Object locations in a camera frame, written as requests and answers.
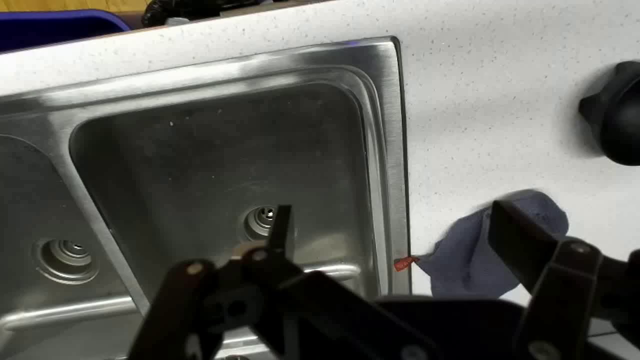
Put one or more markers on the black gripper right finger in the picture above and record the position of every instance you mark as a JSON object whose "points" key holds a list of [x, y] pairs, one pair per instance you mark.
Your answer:
{"points": [[566, 281]]}

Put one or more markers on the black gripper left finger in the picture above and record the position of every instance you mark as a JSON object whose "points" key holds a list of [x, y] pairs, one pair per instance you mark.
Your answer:
{"points": [[267, 277]]}

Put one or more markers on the black bowl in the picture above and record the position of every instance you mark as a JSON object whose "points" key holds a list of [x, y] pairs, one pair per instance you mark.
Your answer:
{"points": [[621, 112]]}

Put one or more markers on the stainless steel double sink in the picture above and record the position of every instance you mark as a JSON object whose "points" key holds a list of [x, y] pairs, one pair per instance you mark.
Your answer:
{"points": [[213, 172]]}

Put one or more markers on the blue-grey cloth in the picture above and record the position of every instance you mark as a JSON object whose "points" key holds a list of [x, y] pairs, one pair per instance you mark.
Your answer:
{"points": [[467, 252]]}

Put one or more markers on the black object behind counter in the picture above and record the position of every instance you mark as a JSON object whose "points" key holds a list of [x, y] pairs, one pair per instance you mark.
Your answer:
{"points": [[193, 8]]}

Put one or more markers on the blue plastic bin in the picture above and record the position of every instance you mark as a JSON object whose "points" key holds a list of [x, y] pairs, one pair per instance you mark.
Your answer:
{"points": [[52, 29]]}

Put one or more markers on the yellow object behind counter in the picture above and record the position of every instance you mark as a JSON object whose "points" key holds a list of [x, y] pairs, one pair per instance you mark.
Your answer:
{"points": [[66, 5]]}

